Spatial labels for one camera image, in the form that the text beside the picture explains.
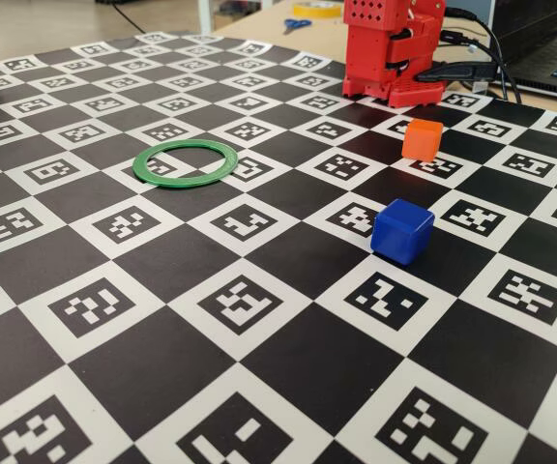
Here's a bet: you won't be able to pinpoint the blue cube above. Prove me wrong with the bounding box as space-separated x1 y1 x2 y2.
369 197 436 267

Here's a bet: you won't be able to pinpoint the orange cube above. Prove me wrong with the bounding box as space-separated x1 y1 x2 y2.
401 119 444 162

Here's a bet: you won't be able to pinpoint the checkerboard marker mat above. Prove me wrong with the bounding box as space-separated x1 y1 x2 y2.
0 29 557 464

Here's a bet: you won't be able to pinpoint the blue scissors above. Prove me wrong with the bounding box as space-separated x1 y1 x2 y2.
281 16 312 36

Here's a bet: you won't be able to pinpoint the yellow tape roll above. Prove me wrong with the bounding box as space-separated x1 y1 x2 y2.
291 0 345 20

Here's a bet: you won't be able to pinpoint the white table leg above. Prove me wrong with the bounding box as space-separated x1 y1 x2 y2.
195 0 218 34

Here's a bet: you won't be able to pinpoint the black laptop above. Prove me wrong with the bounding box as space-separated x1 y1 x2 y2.
493 0 557 101

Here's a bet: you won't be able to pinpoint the green ring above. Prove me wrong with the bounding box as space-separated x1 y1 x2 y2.
132 138 240 189

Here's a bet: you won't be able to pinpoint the black cable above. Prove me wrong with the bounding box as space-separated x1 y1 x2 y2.
444 7 524 105
440 29 510 101

